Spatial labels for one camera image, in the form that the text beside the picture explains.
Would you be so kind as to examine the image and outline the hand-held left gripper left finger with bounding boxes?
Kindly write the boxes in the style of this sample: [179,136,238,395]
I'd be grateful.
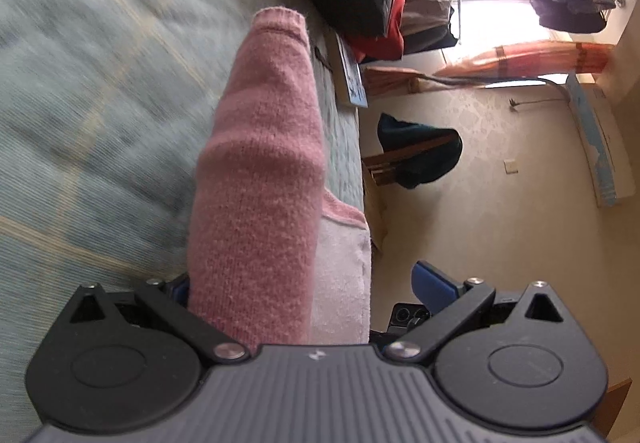
[66,273,251,365]

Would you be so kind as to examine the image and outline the beige hanging jacket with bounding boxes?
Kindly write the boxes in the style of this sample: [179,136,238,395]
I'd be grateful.
[400,0,453,36]

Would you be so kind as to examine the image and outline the white air conditioner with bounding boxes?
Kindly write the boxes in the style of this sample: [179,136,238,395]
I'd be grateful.
[564,71,637,208]

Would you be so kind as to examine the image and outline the dark teal cloth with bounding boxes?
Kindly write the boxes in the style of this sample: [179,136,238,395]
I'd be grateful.
[376,112,464,190]

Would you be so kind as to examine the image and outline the red quilt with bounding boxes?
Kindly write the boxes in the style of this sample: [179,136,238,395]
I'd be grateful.
[345,0,407,64]

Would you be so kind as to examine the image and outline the wooden furniture edge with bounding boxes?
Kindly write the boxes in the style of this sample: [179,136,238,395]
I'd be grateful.
[597,377,633,443]

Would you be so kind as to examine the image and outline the orange curtain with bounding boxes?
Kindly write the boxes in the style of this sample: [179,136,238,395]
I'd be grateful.
[432,42,616,80]

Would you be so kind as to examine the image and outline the air conditioner power cord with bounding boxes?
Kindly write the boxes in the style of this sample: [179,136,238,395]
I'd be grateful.
[507,95,568,112]

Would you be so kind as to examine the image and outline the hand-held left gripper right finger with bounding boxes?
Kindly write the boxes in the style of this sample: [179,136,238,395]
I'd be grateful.
[385,260,574,366]

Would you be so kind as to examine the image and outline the wooden chair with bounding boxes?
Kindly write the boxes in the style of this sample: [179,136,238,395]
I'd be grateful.
[361,133,458,256]

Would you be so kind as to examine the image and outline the paperback book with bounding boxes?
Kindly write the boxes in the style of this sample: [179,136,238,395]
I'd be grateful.
[334,33,369,108]

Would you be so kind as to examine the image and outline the pink and white sweater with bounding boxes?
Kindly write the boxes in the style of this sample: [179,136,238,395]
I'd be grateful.
[186,7,373,346]

